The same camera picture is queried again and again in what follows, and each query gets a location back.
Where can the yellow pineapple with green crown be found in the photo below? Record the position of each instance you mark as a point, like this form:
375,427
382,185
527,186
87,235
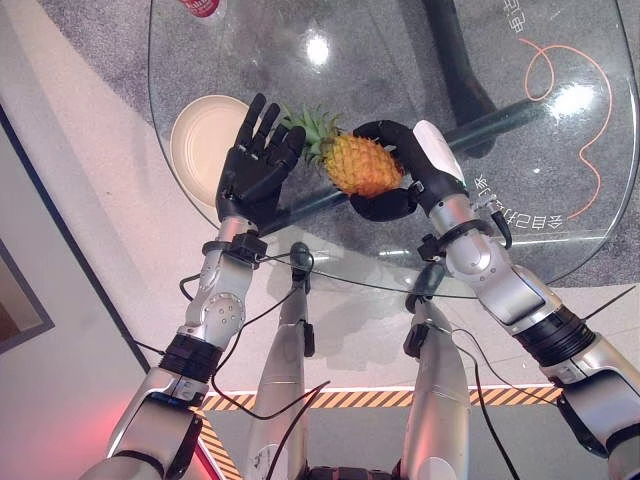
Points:
360,162

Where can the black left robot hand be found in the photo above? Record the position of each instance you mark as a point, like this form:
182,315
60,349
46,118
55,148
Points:
250,170

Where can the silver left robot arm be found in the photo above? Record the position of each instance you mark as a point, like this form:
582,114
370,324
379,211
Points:
210,325

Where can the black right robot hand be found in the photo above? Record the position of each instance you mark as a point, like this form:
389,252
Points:
430,165

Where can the glass table top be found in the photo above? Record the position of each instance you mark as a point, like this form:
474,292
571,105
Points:
380,75

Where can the cream round plate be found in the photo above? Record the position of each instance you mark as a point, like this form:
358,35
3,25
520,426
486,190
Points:
200,150

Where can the black curved table leg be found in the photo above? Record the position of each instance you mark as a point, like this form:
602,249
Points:
460,70

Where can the silver left robot leg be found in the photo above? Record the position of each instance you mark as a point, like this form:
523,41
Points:
280,370

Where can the red round object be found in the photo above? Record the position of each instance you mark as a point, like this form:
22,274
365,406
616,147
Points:
202,7

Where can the silver robot leg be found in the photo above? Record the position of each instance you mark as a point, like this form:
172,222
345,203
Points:
280,370
435,380

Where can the silver right robot leg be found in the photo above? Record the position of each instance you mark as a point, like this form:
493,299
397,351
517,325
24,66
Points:
435,380

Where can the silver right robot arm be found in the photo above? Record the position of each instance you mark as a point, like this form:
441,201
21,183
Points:
525,310

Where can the yellow black hazard tape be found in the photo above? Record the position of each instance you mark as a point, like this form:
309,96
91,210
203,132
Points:
350,399

